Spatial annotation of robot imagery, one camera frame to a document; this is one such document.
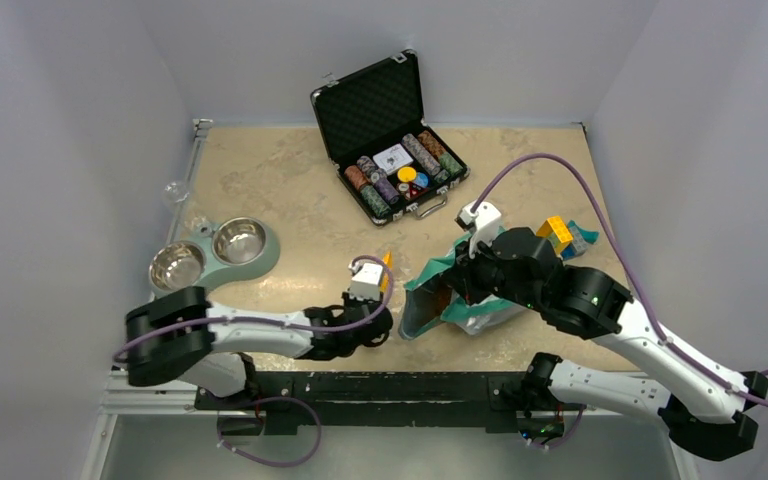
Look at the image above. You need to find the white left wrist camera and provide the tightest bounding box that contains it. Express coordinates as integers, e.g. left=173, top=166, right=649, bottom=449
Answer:
left=347, top=260, right=385, bottom=301

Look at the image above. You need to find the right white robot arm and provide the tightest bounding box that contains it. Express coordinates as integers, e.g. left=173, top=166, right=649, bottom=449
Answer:
left=442, top=227, right=768, bottom=461

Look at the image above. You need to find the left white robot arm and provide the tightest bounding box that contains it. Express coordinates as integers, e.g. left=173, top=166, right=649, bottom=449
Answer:
left=113, top=287, right=393, bottom=409

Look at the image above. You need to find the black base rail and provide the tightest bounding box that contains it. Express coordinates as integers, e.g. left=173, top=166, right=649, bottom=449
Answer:
left=194, top=371, right=577, bottom=435

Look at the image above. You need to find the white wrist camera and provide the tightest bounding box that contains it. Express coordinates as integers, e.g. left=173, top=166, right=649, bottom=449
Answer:
left=347, top=260, right=385, bottom=301
left=455, top=200, right=502, bottom=258

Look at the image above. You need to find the toy brick block stack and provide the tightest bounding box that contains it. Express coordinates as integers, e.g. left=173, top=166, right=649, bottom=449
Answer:
left=536, top=216, right=600, bottom=260

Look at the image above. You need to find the clear glass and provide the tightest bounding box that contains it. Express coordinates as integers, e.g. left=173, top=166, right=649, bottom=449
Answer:
left=162, top=180, right=190, bottom=210

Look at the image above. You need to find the green dog food bag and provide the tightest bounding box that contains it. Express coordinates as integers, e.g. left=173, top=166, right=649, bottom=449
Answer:
left=398, top=233, right=526, bottom=340

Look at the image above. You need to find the yellow plastic scoop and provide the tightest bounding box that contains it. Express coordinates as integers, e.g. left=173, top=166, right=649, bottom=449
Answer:
left=382, top=250, right=393, bottom=274

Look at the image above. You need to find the black poker chip case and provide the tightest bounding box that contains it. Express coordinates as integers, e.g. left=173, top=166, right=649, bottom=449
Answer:
left=310, top=50, right=470, bottom=226

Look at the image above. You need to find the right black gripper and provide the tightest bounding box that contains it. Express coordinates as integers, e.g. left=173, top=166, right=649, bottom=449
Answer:
left=443, top=230, right=543, bottom=311

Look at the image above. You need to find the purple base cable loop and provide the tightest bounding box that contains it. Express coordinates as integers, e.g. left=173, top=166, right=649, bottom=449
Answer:
left=216, top=396, right=324, bottom=469

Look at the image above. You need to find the green double pet bowl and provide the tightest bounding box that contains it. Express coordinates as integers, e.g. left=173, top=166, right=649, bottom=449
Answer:
left=148, top=217, right=281, bottom=297

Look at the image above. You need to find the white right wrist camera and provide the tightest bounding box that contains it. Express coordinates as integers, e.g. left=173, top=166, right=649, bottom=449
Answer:
left=455, top=200, right=502, bottom=258

